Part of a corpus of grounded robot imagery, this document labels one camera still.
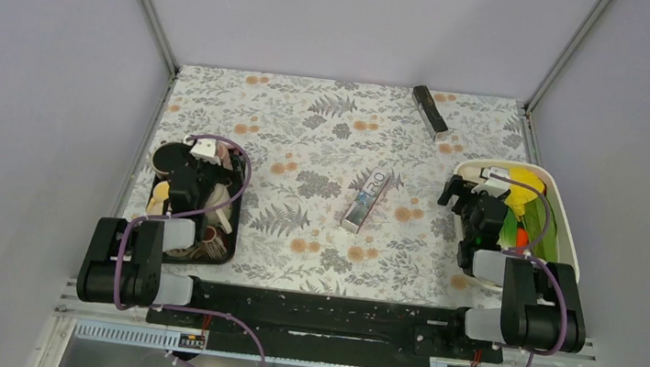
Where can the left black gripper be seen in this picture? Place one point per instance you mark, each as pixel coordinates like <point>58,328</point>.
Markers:
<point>194,163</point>

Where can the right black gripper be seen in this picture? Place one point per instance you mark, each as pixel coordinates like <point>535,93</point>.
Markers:
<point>456,186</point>

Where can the black mug red inside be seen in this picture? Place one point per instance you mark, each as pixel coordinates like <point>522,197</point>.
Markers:
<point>166,157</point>

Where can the cream mug red pattern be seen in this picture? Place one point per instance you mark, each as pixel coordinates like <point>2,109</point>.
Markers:
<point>221,217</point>

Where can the pink floral mug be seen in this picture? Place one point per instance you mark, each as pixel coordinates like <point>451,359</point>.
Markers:
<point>212,244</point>

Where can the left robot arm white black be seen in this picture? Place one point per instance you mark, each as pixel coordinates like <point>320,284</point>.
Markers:
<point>123,265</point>

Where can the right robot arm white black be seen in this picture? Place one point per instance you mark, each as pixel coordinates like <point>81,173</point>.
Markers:
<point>540,310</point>

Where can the black plastic tray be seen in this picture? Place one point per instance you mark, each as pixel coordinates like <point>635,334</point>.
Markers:
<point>188,251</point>

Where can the napa cabbage toy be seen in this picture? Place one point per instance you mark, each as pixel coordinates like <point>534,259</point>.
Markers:
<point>524,185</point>

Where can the black rectangular box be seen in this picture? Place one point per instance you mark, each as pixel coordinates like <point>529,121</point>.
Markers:
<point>438,130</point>

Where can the orange carrot toy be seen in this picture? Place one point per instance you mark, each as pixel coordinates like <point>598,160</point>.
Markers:
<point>522,238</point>

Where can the silver toothpaste box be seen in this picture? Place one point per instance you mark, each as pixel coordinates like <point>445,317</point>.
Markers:
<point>362,206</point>

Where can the floral tablecloth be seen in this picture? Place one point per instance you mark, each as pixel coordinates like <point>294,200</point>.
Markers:
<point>312,143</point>

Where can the green leafy vegetable toy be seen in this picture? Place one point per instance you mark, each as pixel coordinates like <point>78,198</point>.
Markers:
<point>533,220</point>

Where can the white plastic basin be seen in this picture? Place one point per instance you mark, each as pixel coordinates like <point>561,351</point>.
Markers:
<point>567,234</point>

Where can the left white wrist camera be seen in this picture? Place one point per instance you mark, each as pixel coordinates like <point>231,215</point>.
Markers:
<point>204,149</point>

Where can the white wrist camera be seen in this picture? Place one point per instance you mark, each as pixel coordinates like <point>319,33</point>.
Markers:
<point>204,149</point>
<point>495,183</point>

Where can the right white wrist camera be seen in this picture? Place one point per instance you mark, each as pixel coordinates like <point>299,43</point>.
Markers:
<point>495,183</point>

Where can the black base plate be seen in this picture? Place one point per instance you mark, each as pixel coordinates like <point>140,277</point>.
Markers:
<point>423,330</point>

